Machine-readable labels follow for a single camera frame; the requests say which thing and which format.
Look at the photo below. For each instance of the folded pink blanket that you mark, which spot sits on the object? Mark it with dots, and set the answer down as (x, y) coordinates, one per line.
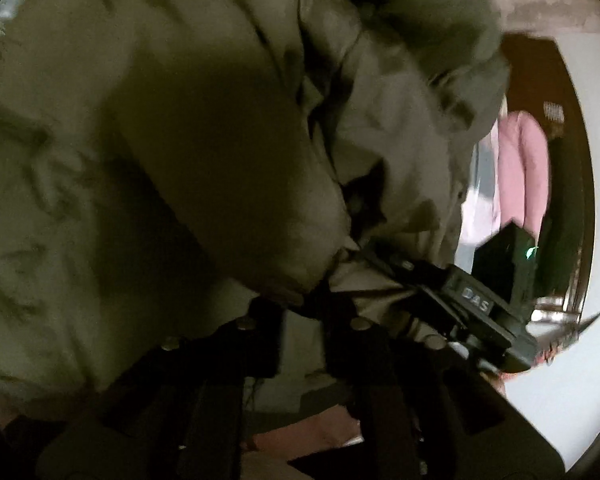
(522, 170)

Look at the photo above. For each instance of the olive green hooded puffer jacket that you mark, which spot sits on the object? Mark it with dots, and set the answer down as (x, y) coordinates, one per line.
(130, 110)

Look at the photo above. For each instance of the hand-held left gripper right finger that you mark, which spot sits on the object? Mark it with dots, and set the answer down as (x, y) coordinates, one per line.
(342, 347)

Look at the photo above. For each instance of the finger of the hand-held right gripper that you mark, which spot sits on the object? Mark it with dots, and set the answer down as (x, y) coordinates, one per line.
(430, 321)
(405, 264)

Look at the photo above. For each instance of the checkered sticker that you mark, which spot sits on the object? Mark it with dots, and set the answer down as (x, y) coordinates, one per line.
(553, 111)

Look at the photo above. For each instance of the patchwork cartoon print duvet cover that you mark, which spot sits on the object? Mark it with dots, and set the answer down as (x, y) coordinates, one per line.
(480, 200)

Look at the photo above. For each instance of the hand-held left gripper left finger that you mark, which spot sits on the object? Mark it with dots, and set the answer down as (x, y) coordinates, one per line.
(262, 345)

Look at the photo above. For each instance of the dark wooden headboard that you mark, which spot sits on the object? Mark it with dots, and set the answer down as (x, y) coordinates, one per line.
(530, 75)

